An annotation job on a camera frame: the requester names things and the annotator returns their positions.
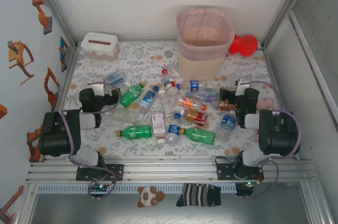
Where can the pink plush toy red dress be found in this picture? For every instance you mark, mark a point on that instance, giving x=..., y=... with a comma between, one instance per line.
x=264, y=103

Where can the brown coffee bottle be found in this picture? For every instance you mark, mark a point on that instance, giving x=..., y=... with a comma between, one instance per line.
x=227, y=106

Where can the crushed clear bottle blue label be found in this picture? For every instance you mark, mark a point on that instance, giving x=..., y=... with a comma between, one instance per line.
x=114, y=77

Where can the orange wall sticker piece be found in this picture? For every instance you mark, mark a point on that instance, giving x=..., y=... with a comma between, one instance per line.
x=2, y=111

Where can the clear bottle orange label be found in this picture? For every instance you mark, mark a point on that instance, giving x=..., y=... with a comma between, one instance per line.
x=188, y=102

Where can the white-capped bottle blue label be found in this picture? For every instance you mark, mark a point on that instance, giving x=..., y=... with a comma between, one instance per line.
x=228, y=122

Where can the crushed clear unlabelled bottle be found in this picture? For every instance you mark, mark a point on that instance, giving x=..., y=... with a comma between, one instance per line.
x=126, y=117

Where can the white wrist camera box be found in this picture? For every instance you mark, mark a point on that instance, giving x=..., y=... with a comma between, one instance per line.
x=99, y=86
x=241, y=88

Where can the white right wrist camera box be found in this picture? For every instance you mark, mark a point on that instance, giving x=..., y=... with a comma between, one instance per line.
x=241, y=88

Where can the green bottle yellow cap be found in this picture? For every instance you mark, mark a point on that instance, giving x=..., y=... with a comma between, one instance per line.
x=200, y=135

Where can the clear bottle red cap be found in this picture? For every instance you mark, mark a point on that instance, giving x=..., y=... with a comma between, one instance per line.
x=169, y=84

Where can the clear bottle blue cap label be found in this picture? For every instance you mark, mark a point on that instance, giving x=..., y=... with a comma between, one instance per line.
x=173, y=130

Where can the floral patterned table mat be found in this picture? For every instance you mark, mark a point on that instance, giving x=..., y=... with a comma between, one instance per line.
x=148, y=57

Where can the small circuit board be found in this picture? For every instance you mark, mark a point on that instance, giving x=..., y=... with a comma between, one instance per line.
x=99, y=187
x=244, y=191

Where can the white pink tissue box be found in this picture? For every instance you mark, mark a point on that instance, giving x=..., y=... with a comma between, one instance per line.
x=99, y=49

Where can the brown white panda plush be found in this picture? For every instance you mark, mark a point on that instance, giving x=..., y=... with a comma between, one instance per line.
x=148, y=196

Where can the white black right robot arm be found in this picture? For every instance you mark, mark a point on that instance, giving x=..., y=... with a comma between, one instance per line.
x=277, y=134

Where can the blue orange machine wall sticker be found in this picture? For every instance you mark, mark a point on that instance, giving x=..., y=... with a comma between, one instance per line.
x=63, y=52

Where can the black white striped sock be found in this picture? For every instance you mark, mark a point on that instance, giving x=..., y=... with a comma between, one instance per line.
x=198, y=195

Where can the slim clear bottle blue label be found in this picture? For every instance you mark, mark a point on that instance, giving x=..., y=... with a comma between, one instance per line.
x=148, y=100

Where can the orange claw wall sticker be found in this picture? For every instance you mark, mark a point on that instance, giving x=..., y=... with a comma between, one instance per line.
x=16, y=56

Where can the clear bottle white cap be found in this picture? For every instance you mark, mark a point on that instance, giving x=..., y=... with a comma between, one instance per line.
x=163, y=102

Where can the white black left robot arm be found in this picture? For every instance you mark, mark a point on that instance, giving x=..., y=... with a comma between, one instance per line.
x=58, y=134

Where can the clear bottle purple teal label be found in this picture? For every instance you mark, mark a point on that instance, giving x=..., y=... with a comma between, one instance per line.
x=208, y=95

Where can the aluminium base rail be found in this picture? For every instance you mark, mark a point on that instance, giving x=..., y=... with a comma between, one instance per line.
x=171, y=171

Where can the beige bin with pink liner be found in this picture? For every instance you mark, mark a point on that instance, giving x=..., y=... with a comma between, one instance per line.
x=200, y=63

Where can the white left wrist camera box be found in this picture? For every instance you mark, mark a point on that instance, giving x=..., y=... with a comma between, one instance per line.
x=99, y=86

